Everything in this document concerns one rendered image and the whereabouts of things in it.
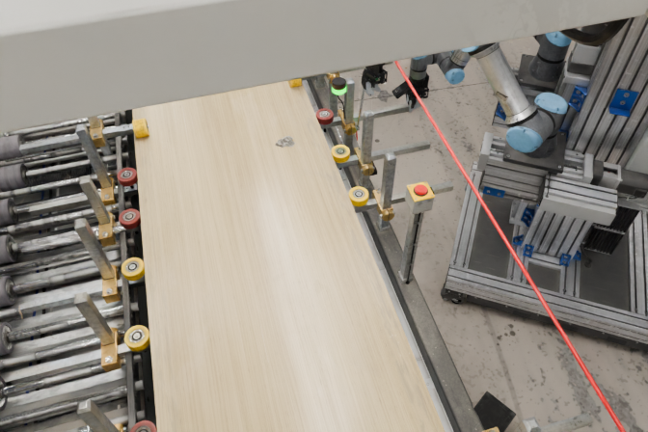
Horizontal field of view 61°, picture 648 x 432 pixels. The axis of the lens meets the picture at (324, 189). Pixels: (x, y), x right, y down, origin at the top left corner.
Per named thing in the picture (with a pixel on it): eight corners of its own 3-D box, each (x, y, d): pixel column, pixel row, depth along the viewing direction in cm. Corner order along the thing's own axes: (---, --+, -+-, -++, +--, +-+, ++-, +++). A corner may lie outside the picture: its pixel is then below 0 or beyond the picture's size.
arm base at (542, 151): (556, 136, 221) (564, 117, 214) (553, 162, 212) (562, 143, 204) (518, 128, 225) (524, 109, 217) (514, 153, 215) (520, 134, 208)
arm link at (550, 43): (546, 63, 237) (555, 36, 227) (530, 45, 245) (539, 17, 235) (571, 59, 239) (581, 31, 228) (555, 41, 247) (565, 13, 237)
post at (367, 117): (365, 188, 256) (371, 108, 220) (368, 193, 254) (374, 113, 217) (359, 189, 255) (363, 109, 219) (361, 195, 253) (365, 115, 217)
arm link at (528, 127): (561, 132, 199) (492, -4, 187) (541, 154, 192) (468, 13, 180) (533, 138, 210) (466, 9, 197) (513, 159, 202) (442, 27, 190)
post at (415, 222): (408, 271, 220) (421, 198, 186) (413, 282, 217) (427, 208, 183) (397, 274, 219) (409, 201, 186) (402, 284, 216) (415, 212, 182)
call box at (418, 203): (423, 196, 188) (426, 180, 182) (431, 211, 183) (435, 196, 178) (404, 201, 187) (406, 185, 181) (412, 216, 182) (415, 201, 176)
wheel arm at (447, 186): (448, 186, 236) (450, 179, 233) (452, 192, 234) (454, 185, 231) (352, 208, 229) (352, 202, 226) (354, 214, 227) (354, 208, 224)
